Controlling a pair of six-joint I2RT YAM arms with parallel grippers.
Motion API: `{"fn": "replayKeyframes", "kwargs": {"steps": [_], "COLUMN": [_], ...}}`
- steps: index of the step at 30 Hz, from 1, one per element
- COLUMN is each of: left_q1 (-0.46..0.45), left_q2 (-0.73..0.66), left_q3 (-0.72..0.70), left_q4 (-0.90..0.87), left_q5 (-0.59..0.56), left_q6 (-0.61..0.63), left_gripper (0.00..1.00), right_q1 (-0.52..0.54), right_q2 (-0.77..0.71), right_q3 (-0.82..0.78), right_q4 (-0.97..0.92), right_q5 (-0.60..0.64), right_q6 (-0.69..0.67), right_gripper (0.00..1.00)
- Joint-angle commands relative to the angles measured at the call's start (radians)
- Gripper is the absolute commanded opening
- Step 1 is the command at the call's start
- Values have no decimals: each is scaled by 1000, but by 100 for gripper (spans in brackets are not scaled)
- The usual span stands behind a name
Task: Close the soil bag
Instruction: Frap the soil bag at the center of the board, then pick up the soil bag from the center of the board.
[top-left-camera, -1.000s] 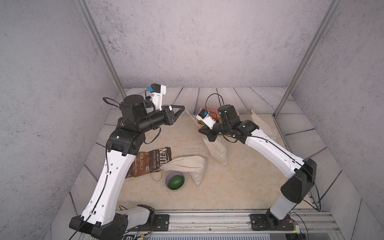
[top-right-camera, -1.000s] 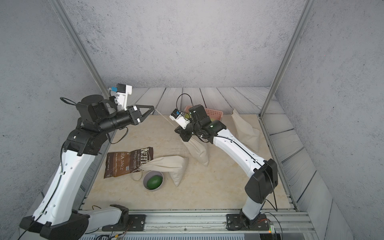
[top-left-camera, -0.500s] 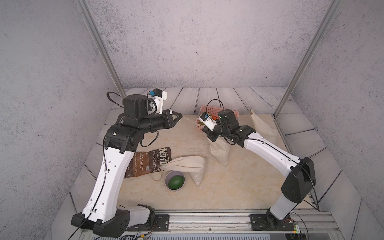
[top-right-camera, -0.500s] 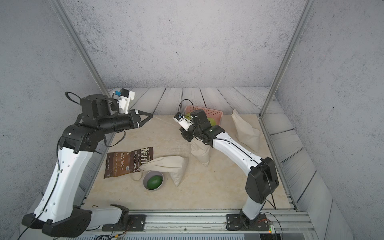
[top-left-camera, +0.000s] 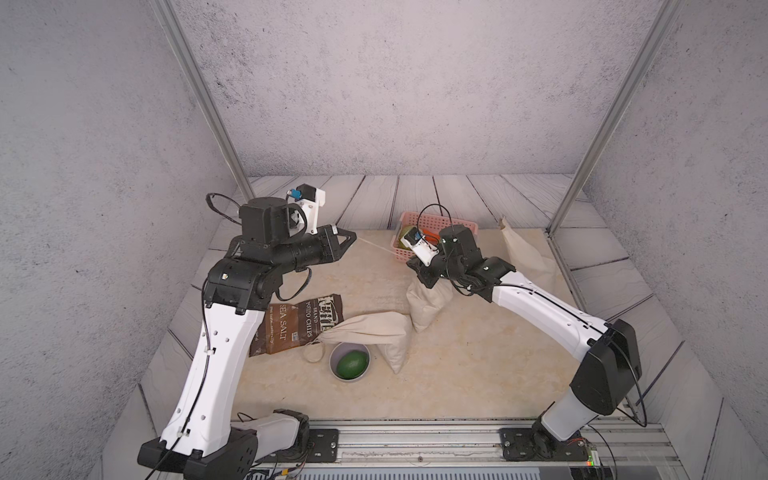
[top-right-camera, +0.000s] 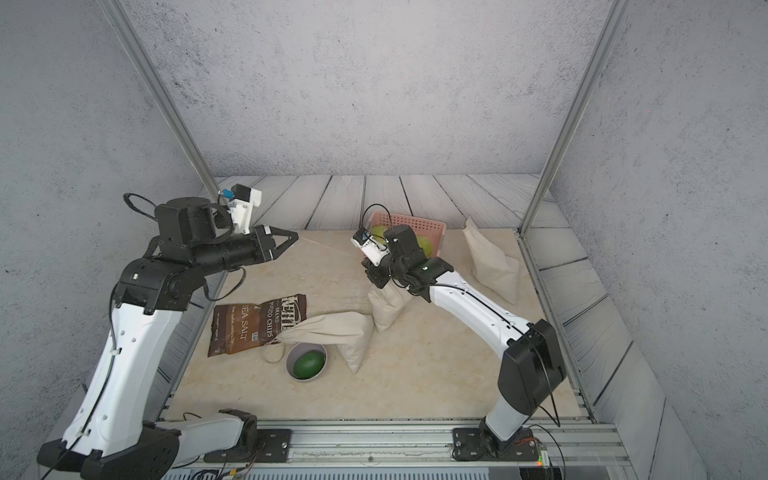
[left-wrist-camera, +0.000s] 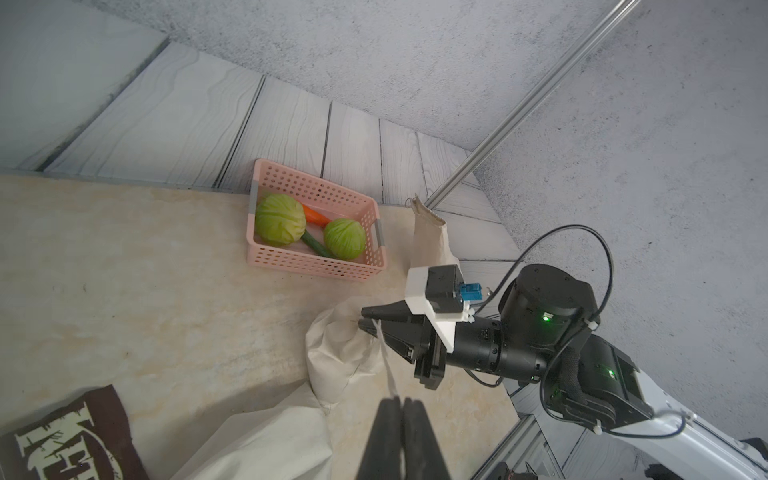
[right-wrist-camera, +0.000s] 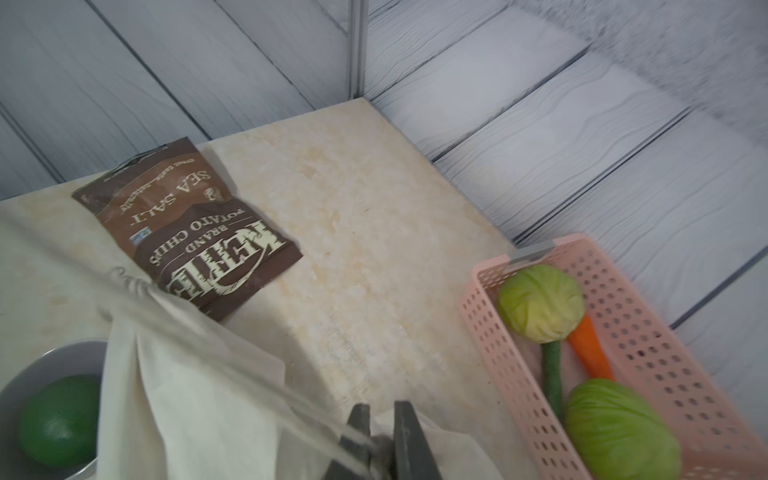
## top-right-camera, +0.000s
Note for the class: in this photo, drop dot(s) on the brown kettle chips bag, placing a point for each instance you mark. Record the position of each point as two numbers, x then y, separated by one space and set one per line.
243 326

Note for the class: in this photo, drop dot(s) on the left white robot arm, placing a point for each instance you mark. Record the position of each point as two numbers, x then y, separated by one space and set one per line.
109 437

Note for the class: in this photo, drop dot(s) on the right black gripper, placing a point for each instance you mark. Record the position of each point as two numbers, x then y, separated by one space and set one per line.
376 272

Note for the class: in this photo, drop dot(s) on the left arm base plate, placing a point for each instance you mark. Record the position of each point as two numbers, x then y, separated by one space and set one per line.
258 446

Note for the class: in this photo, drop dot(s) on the aluminium frame post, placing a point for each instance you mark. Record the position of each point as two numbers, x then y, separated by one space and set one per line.
119 20
589 80

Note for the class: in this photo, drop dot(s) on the grey bowl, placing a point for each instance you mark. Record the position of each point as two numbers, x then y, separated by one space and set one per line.
296 351

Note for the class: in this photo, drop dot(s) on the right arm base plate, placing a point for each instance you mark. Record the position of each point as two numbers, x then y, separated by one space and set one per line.
480 444

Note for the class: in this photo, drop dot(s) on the beige cloth bag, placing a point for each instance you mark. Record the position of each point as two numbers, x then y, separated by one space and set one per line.
387 304
491 266
350 332

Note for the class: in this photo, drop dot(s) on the green cabbage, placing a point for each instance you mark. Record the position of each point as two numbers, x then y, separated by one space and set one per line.
425 245
378 232

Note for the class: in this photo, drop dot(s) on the right aluminium frame post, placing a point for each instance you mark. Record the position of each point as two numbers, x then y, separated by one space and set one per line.
589 80

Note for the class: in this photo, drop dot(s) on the green avocado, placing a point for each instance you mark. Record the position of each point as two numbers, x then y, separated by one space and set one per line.
309 365

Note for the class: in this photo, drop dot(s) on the pink plastic basket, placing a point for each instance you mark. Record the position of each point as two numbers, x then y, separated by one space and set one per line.
432 230

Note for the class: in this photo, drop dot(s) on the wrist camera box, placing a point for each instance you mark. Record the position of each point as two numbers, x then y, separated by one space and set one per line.
373 250
241 201

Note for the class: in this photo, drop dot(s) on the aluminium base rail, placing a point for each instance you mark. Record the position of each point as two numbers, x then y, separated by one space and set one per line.
421 449

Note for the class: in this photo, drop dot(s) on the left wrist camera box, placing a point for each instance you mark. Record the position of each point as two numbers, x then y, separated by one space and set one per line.
241 201

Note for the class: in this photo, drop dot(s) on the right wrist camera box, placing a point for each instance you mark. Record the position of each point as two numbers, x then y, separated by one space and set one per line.
373 250

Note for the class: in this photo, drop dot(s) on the right green cabbage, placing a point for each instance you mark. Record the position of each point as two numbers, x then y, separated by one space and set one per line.
425 245

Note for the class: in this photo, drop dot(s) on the left green cabbage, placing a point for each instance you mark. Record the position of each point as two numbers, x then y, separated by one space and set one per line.
378 232

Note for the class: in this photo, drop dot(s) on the left aluminium frame post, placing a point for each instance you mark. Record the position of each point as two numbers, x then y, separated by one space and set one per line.
119 20

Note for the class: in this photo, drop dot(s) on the beige cloth bag front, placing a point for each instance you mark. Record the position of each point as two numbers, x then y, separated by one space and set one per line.
350 332

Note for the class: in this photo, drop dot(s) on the beige cloth bag back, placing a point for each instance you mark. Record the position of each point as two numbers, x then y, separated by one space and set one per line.
491 266

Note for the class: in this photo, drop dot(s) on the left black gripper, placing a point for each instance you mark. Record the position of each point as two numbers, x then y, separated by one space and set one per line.
261 245

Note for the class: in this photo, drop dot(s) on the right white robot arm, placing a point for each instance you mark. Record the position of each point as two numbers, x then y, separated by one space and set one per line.
532 364

